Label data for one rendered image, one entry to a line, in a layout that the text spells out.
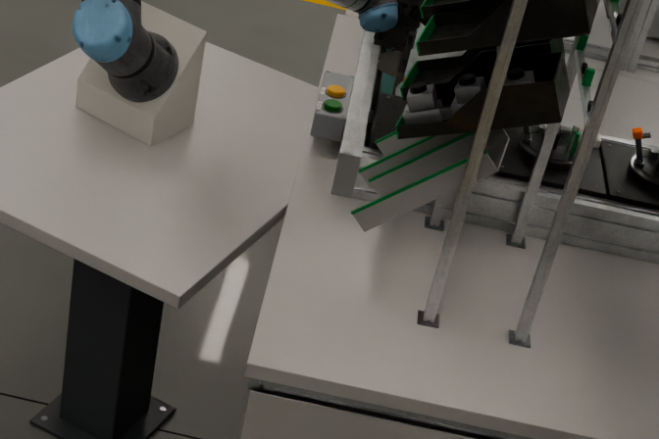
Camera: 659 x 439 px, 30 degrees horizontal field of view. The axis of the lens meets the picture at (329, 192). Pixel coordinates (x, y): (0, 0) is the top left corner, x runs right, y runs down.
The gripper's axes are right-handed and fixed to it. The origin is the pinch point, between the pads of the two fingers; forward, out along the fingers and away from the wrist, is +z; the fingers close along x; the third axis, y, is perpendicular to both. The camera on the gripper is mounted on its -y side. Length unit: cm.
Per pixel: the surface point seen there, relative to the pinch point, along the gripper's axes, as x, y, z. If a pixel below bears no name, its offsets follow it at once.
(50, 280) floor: -45, 81, 106
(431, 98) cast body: 45.1, -3.9, -20.0
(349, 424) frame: 75, -2, 29
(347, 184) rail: 16.9, 6.1, 17.2
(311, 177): 12.2, 13.8, 20.3
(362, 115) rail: -1.2, 6.0, 10.3
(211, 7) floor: -252, 74, 106
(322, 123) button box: 2.0, 14.0, 12.7
